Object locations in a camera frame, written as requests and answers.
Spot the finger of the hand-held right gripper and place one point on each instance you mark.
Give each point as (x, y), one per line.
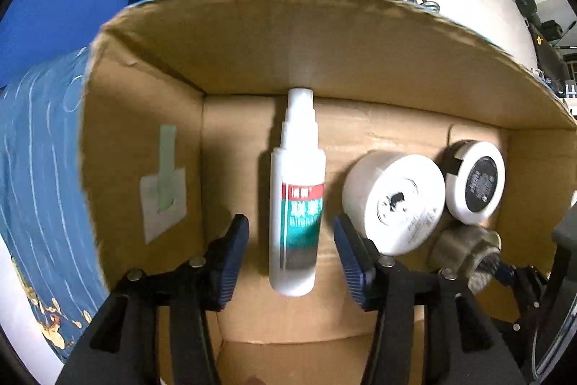
(525, 292)

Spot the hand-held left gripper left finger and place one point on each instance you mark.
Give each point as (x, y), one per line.
(227, 272)

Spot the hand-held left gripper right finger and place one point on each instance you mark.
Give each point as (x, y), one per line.
(354, 263)

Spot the white spray bottle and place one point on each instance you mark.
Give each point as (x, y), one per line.
(297, 168)

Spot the brown cardboard box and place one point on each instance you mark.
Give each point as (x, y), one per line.
(405, 64)

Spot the large white round jar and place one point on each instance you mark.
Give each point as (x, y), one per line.
(396, 195)

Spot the white jar with black label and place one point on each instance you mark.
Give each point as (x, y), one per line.
(480, 182)

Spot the blue printed blanket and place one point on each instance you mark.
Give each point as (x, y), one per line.
(36, 168)

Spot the black exercise machine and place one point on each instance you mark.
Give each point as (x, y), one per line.
(551, 46)

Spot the black weight plate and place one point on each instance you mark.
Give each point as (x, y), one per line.
(526, 4)

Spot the plain blue pillow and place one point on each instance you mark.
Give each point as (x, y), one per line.
(67, 6)

